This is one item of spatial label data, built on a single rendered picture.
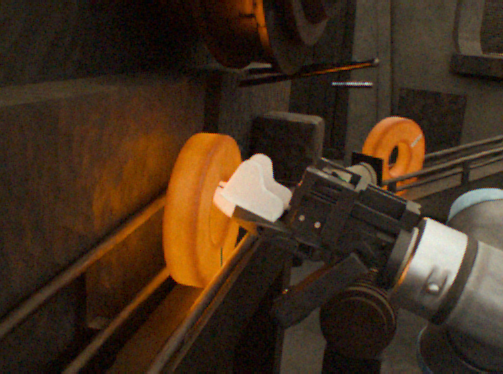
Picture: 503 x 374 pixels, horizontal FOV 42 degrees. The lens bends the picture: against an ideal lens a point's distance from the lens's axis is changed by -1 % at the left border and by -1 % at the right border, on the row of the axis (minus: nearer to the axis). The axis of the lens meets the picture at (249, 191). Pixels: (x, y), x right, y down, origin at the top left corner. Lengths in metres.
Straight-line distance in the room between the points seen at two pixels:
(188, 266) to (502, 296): 0.28
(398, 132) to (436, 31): 2.21
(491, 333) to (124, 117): 0.38
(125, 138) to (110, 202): 0.06
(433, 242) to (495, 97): 2.80
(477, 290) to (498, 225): 0.19
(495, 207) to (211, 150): 0.35
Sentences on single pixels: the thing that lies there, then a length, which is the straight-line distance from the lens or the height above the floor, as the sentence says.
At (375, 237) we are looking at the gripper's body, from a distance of 0.63.
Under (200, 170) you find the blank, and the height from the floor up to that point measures 0.80.
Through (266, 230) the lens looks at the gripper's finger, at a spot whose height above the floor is 0.75.
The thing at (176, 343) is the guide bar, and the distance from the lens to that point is 0.52.
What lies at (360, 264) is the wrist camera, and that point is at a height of 0.72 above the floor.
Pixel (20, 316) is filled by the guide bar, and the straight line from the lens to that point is 0.47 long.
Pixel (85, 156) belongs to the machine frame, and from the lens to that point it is 0.54.
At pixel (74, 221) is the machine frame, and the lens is 0.54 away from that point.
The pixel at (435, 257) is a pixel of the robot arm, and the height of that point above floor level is 0.75.
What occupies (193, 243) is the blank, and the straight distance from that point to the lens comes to 0.60.
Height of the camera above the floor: 0.93
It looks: 14 degrees down
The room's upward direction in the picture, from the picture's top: 5 degrees clockwise
